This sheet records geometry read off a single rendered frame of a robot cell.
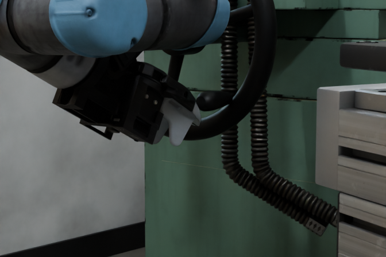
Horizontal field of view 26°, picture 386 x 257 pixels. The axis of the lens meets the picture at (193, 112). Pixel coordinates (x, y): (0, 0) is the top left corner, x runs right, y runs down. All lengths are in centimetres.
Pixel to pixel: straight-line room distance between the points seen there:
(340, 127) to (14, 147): 192
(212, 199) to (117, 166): 152
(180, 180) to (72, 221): 142
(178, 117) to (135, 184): 192
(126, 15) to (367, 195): 26
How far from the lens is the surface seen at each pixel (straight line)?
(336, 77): 119
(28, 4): 76
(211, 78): 131
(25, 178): 263
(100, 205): 282
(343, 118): 74
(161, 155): 139
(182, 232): 139
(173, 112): 98
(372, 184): 72
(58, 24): 73
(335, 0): 118
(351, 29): 118
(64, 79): 86
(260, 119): 112
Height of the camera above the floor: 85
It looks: 7 degrees down
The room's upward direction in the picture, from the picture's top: straight up
